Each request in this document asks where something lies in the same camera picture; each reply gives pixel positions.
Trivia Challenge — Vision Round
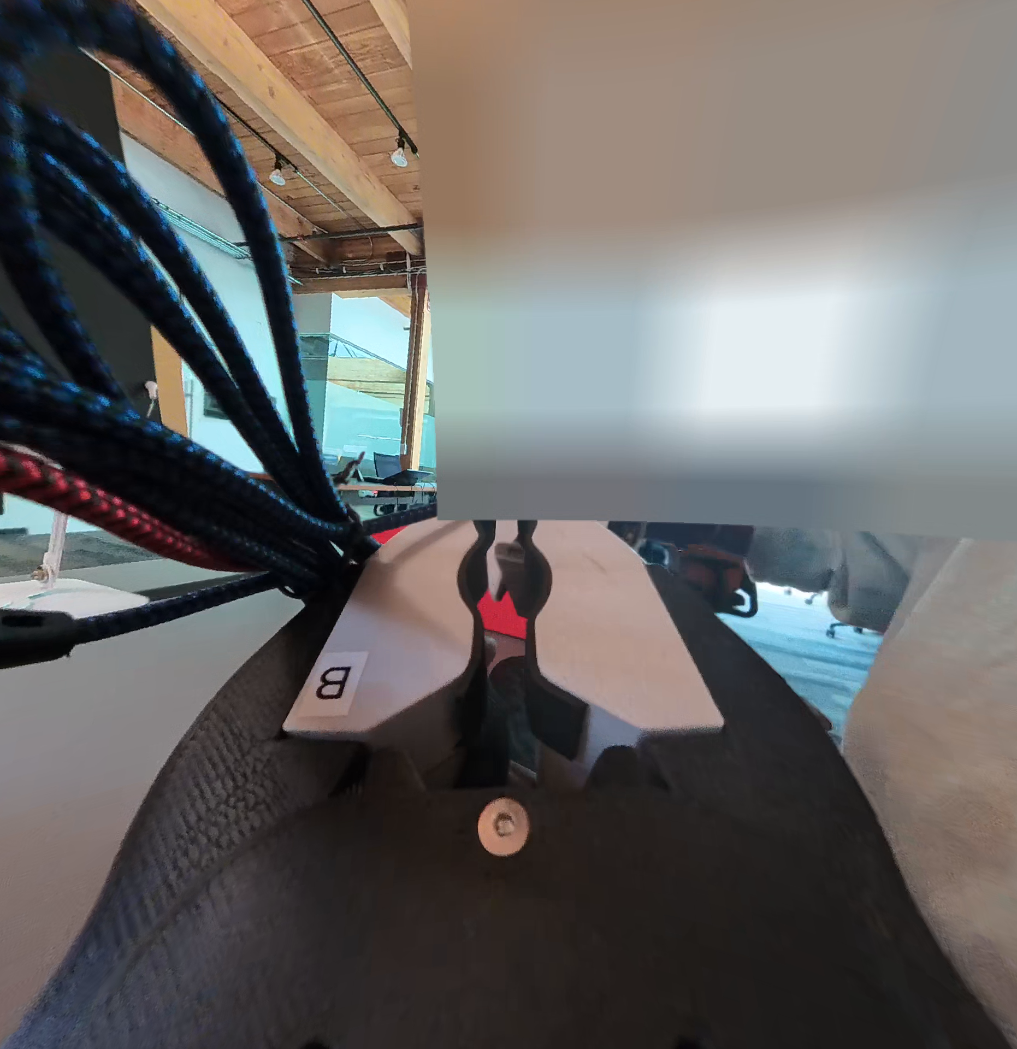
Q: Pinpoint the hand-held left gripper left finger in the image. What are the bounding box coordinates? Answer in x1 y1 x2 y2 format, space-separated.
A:
283 520 497 771

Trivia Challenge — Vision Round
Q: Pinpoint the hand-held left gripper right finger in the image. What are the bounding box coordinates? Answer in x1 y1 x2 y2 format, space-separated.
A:
517 520 726 763

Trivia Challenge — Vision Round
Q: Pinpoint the blue braided usb cable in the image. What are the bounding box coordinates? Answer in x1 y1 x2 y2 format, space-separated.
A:
0 0 440 669

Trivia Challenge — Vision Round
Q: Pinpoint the red braided usb cable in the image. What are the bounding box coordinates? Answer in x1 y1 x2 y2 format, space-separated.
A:
0 438 264 575

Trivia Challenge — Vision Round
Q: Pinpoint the red plastic bin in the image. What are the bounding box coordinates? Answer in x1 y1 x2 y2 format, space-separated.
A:
369 524 533 642

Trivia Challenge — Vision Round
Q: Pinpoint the orange and black object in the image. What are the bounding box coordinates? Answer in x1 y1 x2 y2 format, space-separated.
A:
676 541 759 617

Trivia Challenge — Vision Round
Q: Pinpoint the white stand base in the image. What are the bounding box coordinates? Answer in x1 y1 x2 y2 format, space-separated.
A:
0 576 153 614

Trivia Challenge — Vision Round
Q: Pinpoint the person's beige sweatshirt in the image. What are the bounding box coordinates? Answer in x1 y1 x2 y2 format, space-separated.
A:
746 528 1017 1049

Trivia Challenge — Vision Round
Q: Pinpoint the black display panel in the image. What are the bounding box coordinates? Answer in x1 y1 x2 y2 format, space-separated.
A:
21 45 161 419

